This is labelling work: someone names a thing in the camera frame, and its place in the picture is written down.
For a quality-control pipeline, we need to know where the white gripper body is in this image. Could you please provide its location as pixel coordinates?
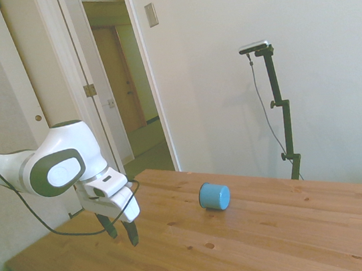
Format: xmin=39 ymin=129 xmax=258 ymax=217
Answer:
xmin=75 ymin=179 xmax=142 ymax=230

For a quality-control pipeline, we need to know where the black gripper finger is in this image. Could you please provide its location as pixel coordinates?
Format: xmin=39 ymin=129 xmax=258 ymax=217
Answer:
xmin=94 ymin=210 xmax=120 ymax=242
xmin=120 ymin=216 xmax=141 ymax=248

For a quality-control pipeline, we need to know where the blue enamel mug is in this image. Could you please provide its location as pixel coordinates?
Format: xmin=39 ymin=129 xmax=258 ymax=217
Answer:
xmin=196 ymin=178 xmax=233 ymax=214

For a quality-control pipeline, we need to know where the brass door hinge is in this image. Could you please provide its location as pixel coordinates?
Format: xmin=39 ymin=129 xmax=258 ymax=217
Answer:
xmin=82 ymin=82 xmax=99 ymax=99

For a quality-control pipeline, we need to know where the brown wooden hallway door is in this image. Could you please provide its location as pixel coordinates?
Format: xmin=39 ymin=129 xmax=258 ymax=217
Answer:
xmin=90 ymin=20 xmax=149 ymax=137

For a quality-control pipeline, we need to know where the white open door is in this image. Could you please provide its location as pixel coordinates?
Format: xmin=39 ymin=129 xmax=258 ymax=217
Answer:
xmin=0 ymin=0 xmax=125 ymax=226

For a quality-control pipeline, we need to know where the beige wall switch plate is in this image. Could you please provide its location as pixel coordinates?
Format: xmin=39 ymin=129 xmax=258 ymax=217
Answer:
xmin=143 ymin=1 xmax=160 ymax=29

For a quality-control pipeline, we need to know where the black jointed camera stand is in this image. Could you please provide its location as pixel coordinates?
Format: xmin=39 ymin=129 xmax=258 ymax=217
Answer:
xmin=252 ymin=43 xmax=306 ymax=184

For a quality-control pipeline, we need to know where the silver black stereo camera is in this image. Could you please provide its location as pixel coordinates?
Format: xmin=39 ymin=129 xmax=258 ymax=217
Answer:
xmin=237 ymin=39 xmax=273 ymax=57

